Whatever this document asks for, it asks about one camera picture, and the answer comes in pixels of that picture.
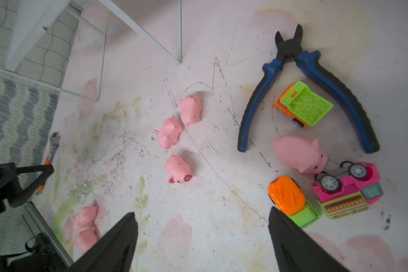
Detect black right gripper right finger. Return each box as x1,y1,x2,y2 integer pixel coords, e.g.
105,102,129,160
269,207,348,272

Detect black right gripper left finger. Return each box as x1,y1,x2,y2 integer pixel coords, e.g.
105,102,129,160
67,213,138,272

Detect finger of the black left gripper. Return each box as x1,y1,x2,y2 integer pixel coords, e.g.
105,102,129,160
0,163,54,214

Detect green orange toy mixer truck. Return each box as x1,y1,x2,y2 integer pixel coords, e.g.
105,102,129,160
268,176,321,228

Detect pink rubber pig toy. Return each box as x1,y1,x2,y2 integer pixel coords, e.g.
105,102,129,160
165,155,193,184
155,116,183,150
73,206,98,230
75,228,98,255
179,95,202,126
272,136,328,174

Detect pink green toy truck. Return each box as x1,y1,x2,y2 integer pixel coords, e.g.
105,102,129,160
311,161,384,220

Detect orange green toy dump truck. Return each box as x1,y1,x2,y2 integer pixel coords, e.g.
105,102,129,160
274,81,334,128

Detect white two-tier shelf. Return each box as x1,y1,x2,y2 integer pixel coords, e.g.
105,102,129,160
0,1,182,105

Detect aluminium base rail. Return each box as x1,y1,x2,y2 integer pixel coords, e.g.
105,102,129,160
22,201,74,268

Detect orange handled adjustable wrench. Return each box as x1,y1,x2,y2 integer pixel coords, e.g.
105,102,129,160
35,131,61,195

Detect blue handled cutting pliers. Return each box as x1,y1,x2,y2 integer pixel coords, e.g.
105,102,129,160
238,25,380,154

